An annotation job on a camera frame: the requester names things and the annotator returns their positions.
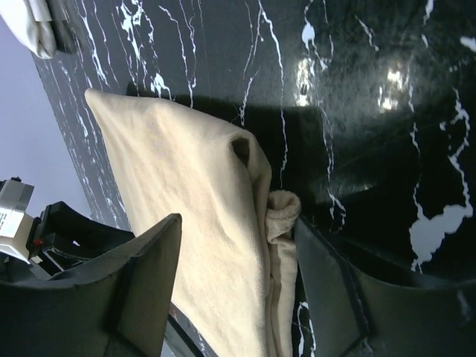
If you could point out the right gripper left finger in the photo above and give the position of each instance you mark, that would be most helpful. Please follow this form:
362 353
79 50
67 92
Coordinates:
114 305

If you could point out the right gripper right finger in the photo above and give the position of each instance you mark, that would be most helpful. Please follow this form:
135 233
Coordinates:
362 304

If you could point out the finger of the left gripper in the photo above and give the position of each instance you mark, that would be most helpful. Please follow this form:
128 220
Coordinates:
61 238

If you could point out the beige t-shirt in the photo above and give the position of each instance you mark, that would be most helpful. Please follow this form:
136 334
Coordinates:
237 268

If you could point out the folded white t-shirt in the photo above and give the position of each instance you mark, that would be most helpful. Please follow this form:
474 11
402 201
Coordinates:
30 22

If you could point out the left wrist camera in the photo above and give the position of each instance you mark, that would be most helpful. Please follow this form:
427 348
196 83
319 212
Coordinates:
16 224

